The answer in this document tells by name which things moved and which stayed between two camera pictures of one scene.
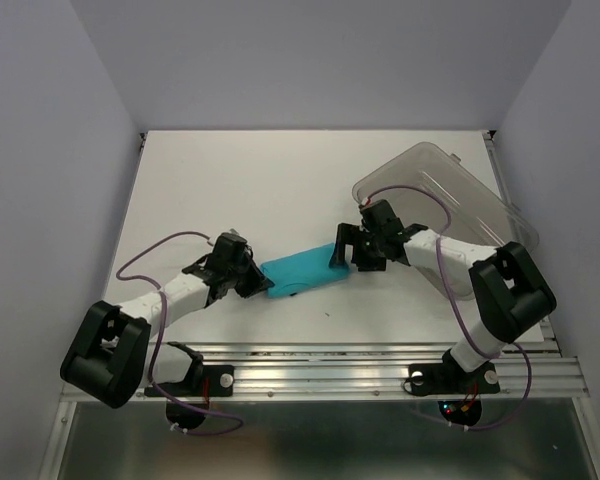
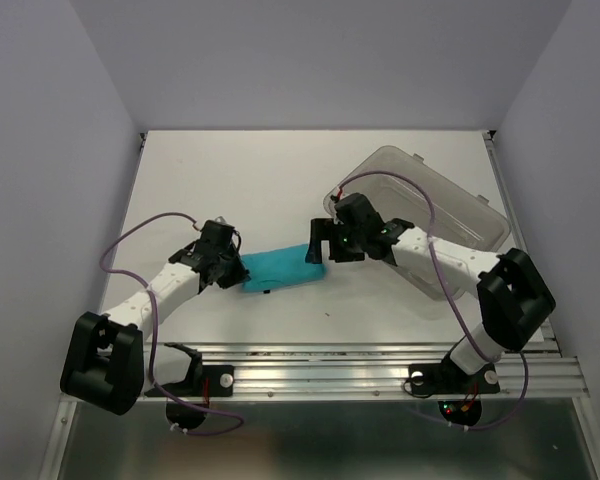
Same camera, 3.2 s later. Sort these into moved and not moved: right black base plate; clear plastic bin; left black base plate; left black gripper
Moved: clear plastic bin; left black gripper
Not moved: right black base plate; left black base plate
